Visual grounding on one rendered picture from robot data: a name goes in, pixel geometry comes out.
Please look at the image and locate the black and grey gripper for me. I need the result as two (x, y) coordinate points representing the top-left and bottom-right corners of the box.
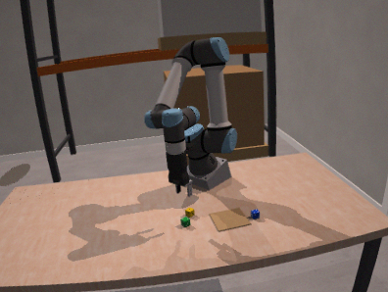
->
(165, 136), (195, 197)

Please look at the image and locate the blue die with white pips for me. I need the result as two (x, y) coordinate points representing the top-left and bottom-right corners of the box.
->
(251, 210), (260, 219)

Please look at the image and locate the tan flat mat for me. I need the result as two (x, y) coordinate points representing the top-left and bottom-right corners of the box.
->
(209, 208), (251, 231)

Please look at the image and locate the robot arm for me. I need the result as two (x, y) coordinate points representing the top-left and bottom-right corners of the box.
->
(144, 37), (237, 175)

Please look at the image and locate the green die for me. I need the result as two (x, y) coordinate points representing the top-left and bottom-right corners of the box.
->
(180, 217), (190, 227)

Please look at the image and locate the yellow die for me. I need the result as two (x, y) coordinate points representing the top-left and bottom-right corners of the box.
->
(185, 208), (195, 218)

